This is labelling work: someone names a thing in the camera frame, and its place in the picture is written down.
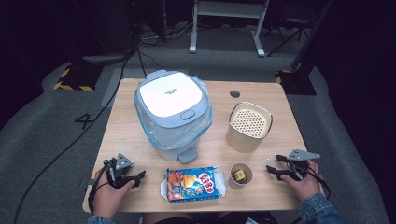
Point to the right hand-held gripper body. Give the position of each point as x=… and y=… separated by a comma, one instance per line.
x=302, y=155

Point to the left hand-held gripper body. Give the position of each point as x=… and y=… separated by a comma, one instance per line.
x=118, y=165

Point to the brown paper cup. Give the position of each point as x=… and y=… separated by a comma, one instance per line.
x=236, y=185

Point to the beige container with perforated strainer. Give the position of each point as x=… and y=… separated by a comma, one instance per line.
x=241, y=140

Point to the colourful snack packet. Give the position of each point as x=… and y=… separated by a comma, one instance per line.
x=190, y=185

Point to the white and blue pedal bin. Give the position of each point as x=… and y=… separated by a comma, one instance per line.
x=169, y=96

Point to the person's right hand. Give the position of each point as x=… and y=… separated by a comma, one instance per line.
x=306, y=186

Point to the person's left hand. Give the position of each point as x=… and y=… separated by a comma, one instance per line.
x=107, y=199

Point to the yellow scrap in cup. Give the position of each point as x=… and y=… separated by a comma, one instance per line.
x=239, y=175

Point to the clear plastic bin liner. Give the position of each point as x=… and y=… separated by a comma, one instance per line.
x=174, y=137

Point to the black stand with striped base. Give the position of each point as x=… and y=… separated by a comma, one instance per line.
x=299, y=84

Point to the black yellow striped stand base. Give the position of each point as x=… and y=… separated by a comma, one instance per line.
x=79, y=79

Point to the black tripod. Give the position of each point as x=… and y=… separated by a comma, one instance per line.
x=292, y=34

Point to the white desk frame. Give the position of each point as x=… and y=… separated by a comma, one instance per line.
x=230, y=8

